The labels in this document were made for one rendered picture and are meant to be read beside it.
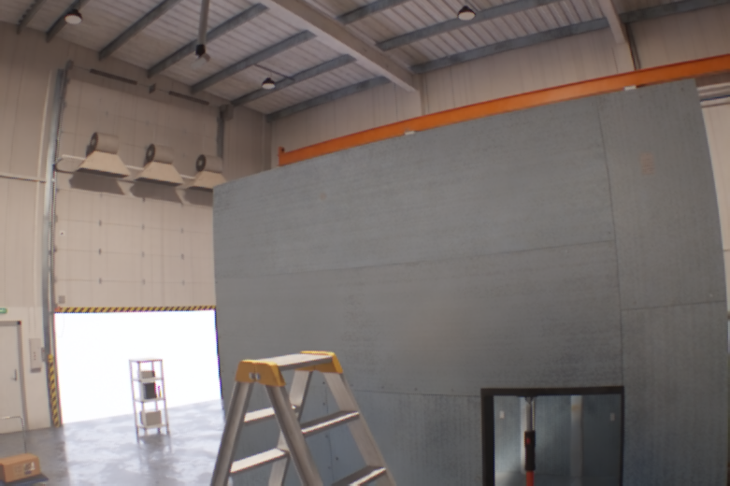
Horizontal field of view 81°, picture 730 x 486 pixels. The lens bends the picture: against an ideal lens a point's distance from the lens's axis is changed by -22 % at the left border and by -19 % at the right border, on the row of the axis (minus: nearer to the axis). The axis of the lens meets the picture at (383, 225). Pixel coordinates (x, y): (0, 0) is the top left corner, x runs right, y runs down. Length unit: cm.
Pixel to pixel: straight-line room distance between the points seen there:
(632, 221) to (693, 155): 33
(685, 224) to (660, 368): 51
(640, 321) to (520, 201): 66
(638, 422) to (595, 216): 78
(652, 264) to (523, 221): 53
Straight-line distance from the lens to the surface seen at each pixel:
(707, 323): 192
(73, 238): 1134
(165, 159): 1187
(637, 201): 193
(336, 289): 244
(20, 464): 760
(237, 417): 186
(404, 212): 225
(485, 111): 1121
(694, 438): 200
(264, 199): 280
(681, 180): 193
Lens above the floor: 252
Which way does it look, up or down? 7 degrees up
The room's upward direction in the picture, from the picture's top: 3 degrees counter-clockwise
